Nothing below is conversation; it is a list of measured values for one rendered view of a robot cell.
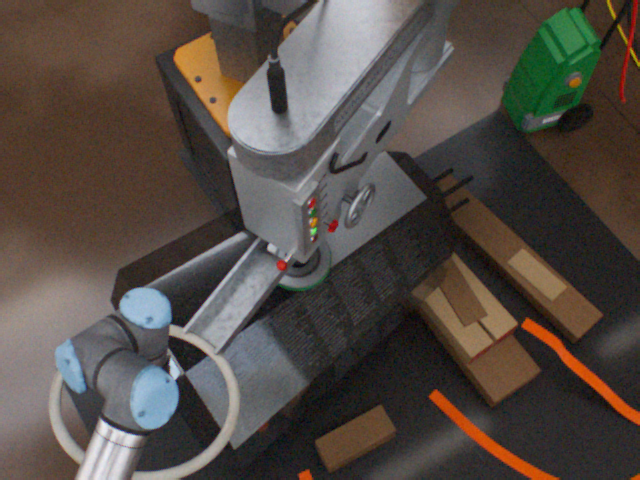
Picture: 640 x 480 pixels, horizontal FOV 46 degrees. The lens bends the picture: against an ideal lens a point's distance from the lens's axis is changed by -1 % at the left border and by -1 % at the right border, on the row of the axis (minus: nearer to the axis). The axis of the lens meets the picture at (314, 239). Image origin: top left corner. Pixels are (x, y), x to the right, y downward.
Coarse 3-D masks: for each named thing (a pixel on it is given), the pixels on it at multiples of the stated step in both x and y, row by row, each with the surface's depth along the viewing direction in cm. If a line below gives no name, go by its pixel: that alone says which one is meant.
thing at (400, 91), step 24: (456, 0) 216; (432, 24) 209; (408, 48) 206; (408, 72) 213; (432, 72) 237; (384, 96) 209; (408, 96) 230; (360, 120) 210; (384, 120) 217; (360, 144) 209; (384, 144) 230; (336, 168) 196; (360, 168) 221
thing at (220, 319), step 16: (256, 240) 225; (256, 256) 228; (272, 256) 228; (240, 272) 225; (256, 272) 225; (272, 272) 225; (224, 288) 221; (240, 288) 223; (256, 288) 223; (272, 288) 222; (208, 304) 216; (224, 304) 221; (240, 304) 221; (256, 304) 217; (192, 320) 214; (208, 320) 218; (224, 320) 218; (240, 320) 214; (208, 336) 216; (224, 336) 216
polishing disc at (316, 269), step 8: (272, 248) 250; (320, 248) 250; (328, 248) 250; (280, 256) 249; (312, 256) 249; (320, 256) 249; (328, 256) 248; (312, 264) 247; (320, 264) 247; (328, 264) 247; (288, 272) 246; (296, 272) 246; (304, 272) 246; (312, 272) 246; (320, 272) 246; (280, 280) 245; (288, 280) 245; (296, 280) 245; (304, 280) 245; (312, 280) 245; (296, 288) 245
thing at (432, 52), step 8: (448, 16) 221; (448, 24) 226; (440, 32) 222; (432, 40) 223; (440, 40) 226; (424, 48) 225; (432, 48) 226; (440, 48) 230; (424, 56) 228; (432, 56) 230; (440, 56) 234; (416, 64) 231; (424, 64) 232; (432, 64) 234
